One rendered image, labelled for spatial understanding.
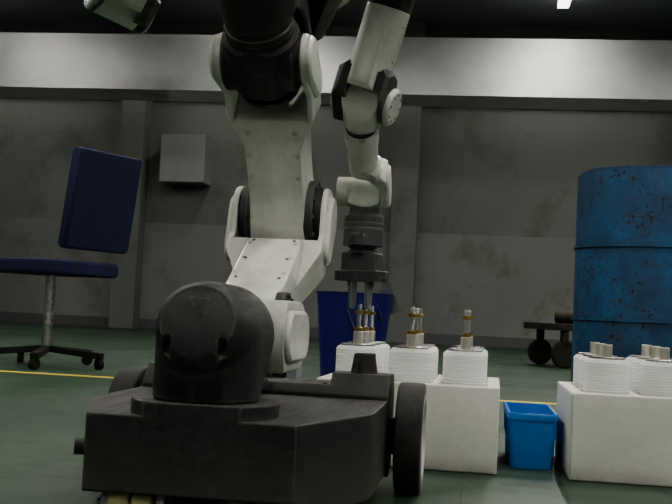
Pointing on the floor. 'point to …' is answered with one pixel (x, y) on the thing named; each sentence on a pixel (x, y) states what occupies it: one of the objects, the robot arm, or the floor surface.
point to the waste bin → (333, 303)
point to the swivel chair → (83, 237)
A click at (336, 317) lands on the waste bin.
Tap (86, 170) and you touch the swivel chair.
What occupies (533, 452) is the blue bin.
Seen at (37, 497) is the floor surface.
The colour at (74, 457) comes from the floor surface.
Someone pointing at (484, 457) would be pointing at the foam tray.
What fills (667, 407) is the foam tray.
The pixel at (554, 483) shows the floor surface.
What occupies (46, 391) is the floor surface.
